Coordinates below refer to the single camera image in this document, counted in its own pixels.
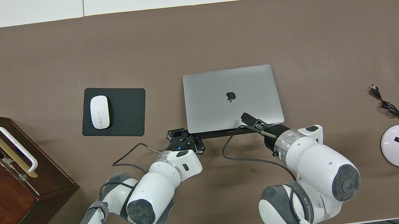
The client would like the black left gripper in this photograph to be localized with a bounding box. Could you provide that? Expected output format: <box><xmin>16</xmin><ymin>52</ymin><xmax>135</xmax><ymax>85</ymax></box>
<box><xmin>164</xmin><ymin>126</ymin><xmax>206</xmax><ymax>157</ymax></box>

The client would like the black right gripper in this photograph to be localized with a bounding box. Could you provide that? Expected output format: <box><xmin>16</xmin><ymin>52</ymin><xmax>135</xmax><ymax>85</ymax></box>
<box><xmin>240</xmin><ymin>108</ymin><xmax>293</xmax><ymax>156</ymax></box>

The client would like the silver laptop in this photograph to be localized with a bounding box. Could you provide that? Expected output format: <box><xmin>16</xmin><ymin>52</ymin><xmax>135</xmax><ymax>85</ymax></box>
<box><xmin>181</xmin><ymin>63</ymin><xmax>287</xmax><ymax>141</ymax></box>

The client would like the black mouse pad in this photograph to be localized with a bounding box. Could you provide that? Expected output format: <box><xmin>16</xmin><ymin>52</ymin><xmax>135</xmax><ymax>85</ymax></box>
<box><xmin>77</xmin><ymin>82</ymin><xmax>150</xmax><ymax>143</ymax></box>

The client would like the white computer mouse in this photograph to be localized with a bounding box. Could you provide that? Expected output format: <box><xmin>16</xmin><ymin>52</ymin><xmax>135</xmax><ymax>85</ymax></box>
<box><xmin>89</xmin><ymin>94</ymin><xmax>111</xmax><ymax>131</ymax></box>

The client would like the large brown table mat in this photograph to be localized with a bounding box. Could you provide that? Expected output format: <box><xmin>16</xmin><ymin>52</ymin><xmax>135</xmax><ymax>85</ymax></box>
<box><xmin>0</xmin><ymin>0</ymin><xmax>399</xmax><ymax>224</ymax></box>

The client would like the grey right arm cable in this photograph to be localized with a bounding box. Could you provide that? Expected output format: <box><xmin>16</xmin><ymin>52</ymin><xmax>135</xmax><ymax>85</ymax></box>
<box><xmin>219</xmin><ymin>119</ymin><xmax>298</xmax><ymax>188</ymax></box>

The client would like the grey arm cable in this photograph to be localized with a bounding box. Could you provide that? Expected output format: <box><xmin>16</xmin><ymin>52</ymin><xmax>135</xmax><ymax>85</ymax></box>
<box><xmin>111</xmin><ymin>141</ymin><xmax>163</xmax><ymax>178</ymax></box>
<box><xmin>219</xmin><ymin>119</ymin><xmax>298</xmax><ymax>188</ymax></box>

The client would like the grey left arm cable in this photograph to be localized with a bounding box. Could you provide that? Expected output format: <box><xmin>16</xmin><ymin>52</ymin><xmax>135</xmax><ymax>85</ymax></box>
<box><xmin>111</xmin><ymin>141</ymin><xmax>163</xmax><ymax>178</ymax></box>

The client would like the white box handle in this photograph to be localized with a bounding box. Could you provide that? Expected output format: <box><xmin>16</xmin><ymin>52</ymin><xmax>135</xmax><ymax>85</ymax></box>
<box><xmin>0</xmin><ymin>123</ymin><xmax>39</xmax><ymax>176</ymax></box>

